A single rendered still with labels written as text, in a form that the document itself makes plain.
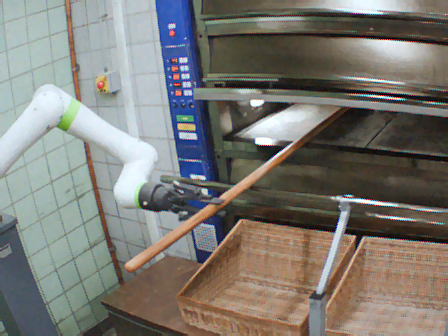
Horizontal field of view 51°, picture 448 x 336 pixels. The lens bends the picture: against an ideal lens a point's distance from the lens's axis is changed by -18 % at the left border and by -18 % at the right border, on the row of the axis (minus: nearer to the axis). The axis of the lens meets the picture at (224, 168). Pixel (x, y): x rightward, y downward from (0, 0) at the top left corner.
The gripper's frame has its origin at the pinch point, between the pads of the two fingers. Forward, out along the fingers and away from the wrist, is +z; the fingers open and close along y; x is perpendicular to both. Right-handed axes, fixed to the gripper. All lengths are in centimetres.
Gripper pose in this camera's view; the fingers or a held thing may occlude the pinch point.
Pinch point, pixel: (213, 206)
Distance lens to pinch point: 163.7
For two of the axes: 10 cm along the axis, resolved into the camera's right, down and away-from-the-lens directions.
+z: 8.3, 0.8, -5.6
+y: 1.4, 9.3, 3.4
